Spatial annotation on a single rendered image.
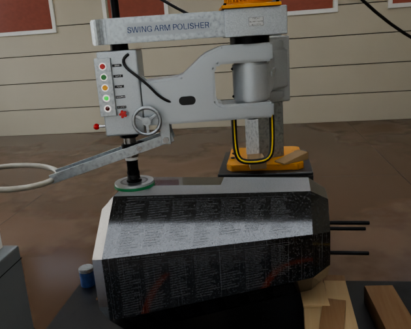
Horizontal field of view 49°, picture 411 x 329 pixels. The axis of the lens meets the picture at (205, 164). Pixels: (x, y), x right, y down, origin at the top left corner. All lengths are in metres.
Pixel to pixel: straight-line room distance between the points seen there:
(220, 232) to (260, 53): 0.89
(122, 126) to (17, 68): 7.25
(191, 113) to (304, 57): 6.17
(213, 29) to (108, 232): 1.11
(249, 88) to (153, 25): 0.56
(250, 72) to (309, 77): 6.11
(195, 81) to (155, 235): 0.78
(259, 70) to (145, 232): 0.97
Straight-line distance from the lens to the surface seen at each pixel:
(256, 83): 2.32
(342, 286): 2.62
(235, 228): 2.20
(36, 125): 9.51
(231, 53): 2.29
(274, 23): 2.29
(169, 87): 2.30
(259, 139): 2.99
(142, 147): 2.40
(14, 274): 2.05
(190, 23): 2.28
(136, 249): 2.24
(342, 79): 8.48
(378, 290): 2.87
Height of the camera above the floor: 1.56
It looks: 15 degrees down
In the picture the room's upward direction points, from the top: 4 degrees counter-clockwise
